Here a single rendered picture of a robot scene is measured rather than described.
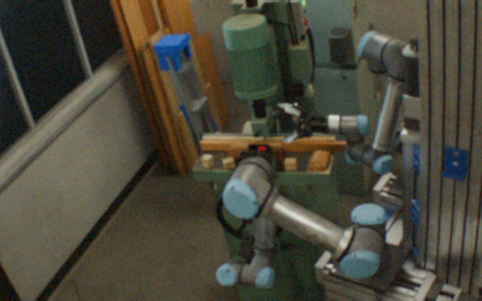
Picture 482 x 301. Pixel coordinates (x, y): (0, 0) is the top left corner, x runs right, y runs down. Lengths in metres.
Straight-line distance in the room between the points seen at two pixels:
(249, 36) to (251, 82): 0.20
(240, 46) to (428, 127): 0.82
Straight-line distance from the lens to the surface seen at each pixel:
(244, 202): 1.73
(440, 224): 2.00
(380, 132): 2.09
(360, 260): 1.78
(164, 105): 3.85
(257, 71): 2.27
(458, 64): 1.67
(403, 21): 4.60
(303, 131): 2.17
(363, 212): 1.91
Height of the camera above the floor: 2.27
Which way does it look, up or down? 32 degrees down
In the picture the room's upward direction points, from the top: 11 degrees counter-clockwise
